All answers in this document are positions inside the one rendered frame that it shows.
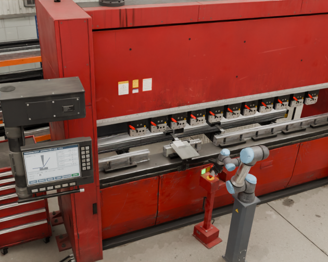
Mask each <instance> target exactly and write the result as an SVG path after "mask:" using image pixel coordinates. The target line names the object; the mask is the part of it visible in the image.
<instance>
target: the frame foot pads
mask: <svg viewBox="0 0 328 262"><path fill-rule="evenodd" d="M49 217H50V220H51V224H52V227H53V226H57V225H61V224H63V223H64V221H63V219H62V215H61V212H60V210H59V211H53V212H50V213H49ZM55 238H56V242H57V245H58V249H59V252H62V251H65V250H69V249H71V248H72V246H71V243H70V240H69V236H68V234H67V233H65V234H61V235H58V236H55Z"/></svg>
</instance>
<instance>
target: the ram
mask: <svg viewBox="0 0 328 262"><path fill-rule="evenodd" d="M92 34H93V56H94V78H95V100H96V120H103V119H109V118H113V117H119V116H126V115H132V114H138V113H145V112H151V111H157V110H163V109H170V108H176V107H182V106H189V105H193V104H199V103H205V102H212V101H218V100H224V99H231V98H237V97H244V96H250V95H256V94H263V93H269V92H273V91H279V90H286V89H292V88H298V87H304V86H311V85H317V84H323V83H328V12H325V13H317V14H303V15H302V14H301V15H288V16H274V17H259V18H245V19H231V20H217V21H203V22H188V23H174V24H160V25H146V26H137V27H124V28H110V29H95V30H92ZM145 78H152V90H149V91H143V79H145ZM133 80H138V87H135V88H133ZM124 81H129V93H128V94H124V95H119V85H118V82H124ZM323 88H328V85H327V86H321V87H315V88H308V89H302V90H296V91H290V92H286V93H280V94H274V95H267V96H261V97H255V98H249V99H242V100H236V101H230V102H224V103H218V104H211V105H207V106H201V107H195V108H189V109H183V110H176V111H170V112H164V113H158V114H152V115H146V116H139V117H133V118H129V119H123V120H117V121H111V122H104V123H98V124H97V127H98V126H104V125H110V124H116V123H122V122H128V121H135V120H141V119H146V118H150V117H157V116H163V115H169V114H175V113H181V112H187V111H193V110H199V109H205V108H211V107H217V106H223V105H227V104H234V103H240V102H245V101H252V100H258V99H264V98H270V97H276V96H282V95H288V94H294V93H300V92H305V91H311V90H316V89H323ZM133 89H138V93H133Z"/></svg>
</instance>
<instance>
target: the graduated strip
mask: <svg viewBox="0 0 328 262"><path fill-rule="evenodd" d="M327 85H328V83H323V84H317V85H311V86H304V87H298V88H292V89H286V90H279V91H273V92H269V93H263V94H256V95H250V96H244V97H237V98H231V99H224V100H218V101H212V102H205V103H199V104H193V105H189V106H182V107H176V108H170V109H163V110H157V111H151V112H145V113H138V114H132V115H126V116H119V117H113V118H109V119H103V120H96V123H97V124H98V123H104V122H111V121H117V120H123V119H129V118H133V117H139V116H146V115H152V114H158V113H164V112H170V111H176V110H183V109H189V108H195V107H201V106H207V105H211V104H218V103H224V102H230V101H236V100H242V99H249V98H255V97H261V96H267V95H274V94H280V93H286V92H290V91H296V90H302V89H308V88H315V87H321V86H327Z"/></svg>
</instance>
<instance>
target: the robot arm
mask: <svg viewBox="0 0 328 262"><path fill-rule="evenodd" d="M229 155H230V151H229V150H228V149H222V151H221V152H220V154H219V156H218V158H217V159H216V160H215V159H213V158H210V159H208V161H209V162H210V163H212V164H214V165H213V166H212V167H211V169H210V171H209V172H210V175H212V176H213V177H214V176H215V175H217V174H218V173H221V172H222V171H223V170H224V169H223V167H224V166H225V168H226V169H227V170H228V171H229V172H230V171H233V170H234V169H235V168H236V167H238V166H239V168H238V170H237V172H236V174H235V175H234V176H233V177H232V178H231V180H228V181H226V188H227V190H228V192H229V193H230V194H235V193H238V196H237V197H238V199H239V200H240V201H241V202H244V203H252V202H254V201H255V186H256V183H257V182H256V181H257V179H256V177H255V176H254V175H252V174H248V172H249V170H250V168H251V167H252V166H254V165H255V164H256V162H257V161H261V160H264V159H266V158H267V157H268V156H269V149H268V148H267V147H266V146H263V145H259V146H254V147H247V148H244V149H242V150H241V152H240V155H241V156H240V158H235V159H231V158H230V156H229ZM214 174H215V175H214Z"/></svg>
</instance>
